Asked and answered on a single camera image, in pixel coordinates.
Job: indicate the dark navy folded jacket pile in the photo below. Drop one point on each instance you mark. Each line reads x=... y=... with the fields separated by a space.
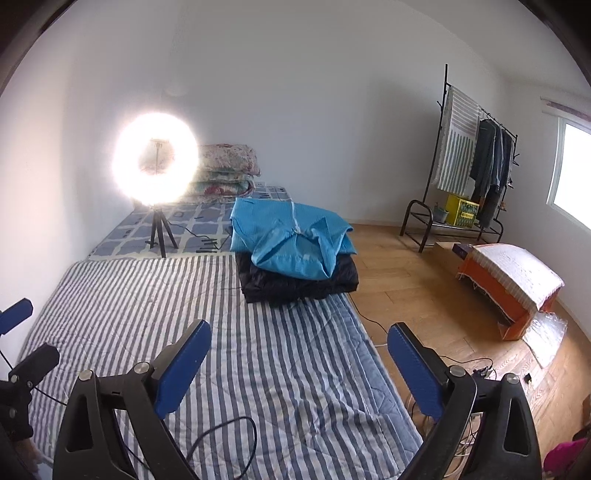
x=259 y=285

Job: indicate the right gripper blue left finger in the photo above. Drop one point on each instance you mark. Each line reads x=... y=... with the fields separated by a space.
x=151 y=396

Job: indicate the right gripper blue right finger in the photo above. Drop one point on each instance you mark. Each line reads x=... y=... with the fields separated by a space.
x=446 y=393

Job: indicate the black clothes rack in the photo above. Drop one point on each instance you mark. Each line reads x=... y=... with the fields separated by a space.
x=425 y=217

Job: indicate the dark clothes on rack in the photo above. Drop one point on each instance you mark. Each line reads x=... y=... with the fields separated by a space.
x=491 y=169

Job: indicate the striped cloth on rack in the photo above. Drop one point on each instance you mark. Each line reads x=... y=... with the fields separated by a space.
x=457 y=144

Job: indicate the bright ring light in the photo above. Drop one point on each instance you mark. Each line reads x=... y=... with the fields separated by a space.
x=155 y=158

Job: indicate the yellow crate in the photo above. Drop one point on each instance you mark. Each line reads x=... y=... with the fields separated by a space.
x=461 y=212

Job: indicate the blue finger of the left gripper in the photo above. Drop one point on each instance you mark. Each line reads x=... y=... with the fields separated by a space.
x=31 y=371
x=15 y=315

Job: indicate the blue checkered bed sheet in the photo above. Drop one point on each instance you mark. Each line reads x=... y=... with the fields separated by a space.
x=202 y=227

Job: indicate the light blue work jacket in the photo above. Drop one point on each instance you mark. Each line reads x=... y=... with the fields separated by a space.
x=289 y=238

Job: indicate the window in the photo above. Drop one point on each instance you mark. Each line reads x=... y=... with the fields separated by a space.
x=569 y=191

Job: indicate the black tripod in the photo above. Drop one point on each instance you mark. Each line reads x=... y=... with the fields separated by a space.
x=161 y=230

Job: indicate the orange box with white cover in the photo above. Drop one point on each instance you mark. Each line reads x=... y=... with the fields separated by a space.
x=518 y=282

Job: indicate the floral folded blankets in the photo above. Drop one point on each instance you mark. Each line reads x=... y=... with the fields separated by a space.
x=224 y=170

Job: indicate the pink cloth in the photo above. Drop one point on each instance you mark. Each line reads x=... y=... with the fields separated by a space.
x=560 y=458

